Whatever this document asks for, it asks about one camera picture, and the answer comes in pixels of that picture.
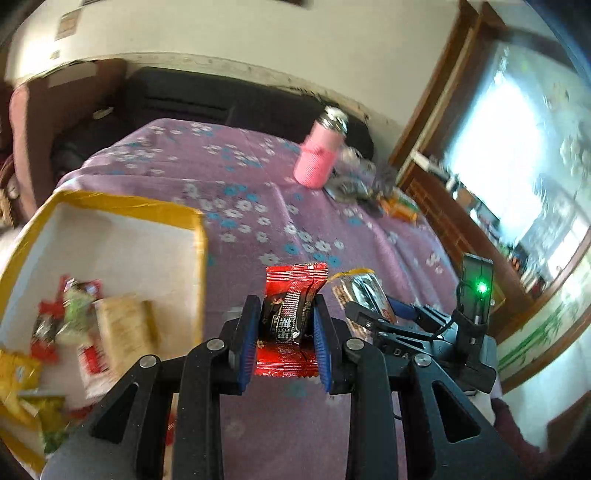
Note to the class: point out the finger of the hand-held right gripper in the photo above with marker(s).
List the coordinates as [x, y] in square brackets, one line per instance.
[415, 313]
[364, 316]

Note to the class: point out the yellow snack packet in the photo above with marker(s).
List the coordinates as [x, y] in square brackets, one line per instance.
[16, 383]

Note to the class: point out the pile of assorted snack packets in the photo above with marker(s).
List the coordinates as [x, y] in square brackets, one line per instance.
[124, 323]

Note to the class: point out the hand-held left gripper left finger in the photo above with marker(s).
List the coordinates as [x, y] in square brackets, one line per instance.
[249, 350]

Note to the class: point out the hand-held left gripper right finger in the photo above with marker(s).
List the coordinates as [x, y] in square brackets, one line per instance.
[322, 350]

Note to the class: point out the bright red snack packet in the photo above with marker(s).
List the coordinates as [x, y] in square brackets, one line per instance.
[281, 277]

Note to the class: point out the orange snack packet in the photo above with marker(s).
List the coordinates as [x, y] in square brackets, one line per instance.
[399, 210]

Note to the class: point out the small white object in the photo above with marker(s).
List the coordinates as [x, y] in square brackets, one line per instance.
[103, 112]

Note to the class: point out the purple floral bedsheet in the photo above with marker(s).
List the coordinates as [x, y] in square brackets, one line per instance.
[240, 184]

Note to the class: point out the person's right hand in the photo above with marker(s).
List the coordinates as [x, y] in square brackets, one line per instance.
[485, 406]

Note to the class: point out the black headboard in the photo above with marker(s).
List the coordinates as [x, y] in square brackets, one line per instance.
[184, 97]

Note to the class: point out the person's right forearm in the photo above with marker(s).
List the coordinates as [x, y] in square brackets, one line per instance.
[512, 438]

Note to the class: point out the silver packet yellow edge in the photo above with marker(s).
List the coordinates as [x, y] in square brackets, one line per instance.
[364, 290]

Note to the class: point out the wooden framed window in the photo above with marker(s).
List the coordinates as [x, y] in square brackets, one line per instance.
[508, 138]

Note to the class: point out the orange wall sticker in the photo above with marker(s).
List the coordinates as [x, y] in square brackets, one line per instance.
[67, 25]

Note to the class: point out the maroon cloth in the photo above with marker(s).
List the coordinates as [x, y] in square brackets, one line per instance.
[27, 147]

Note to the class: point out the pink bottle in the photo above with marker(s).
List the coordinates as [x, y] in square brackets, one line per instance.
[316, 157]

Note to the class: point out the green bamboo wall sticker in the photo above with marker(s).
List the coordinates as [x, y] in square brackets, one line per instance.
[535, 344]

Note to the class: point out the white cardboard box yellow tape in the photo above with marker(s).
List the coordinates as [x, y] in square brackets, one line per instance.
[115, 249]

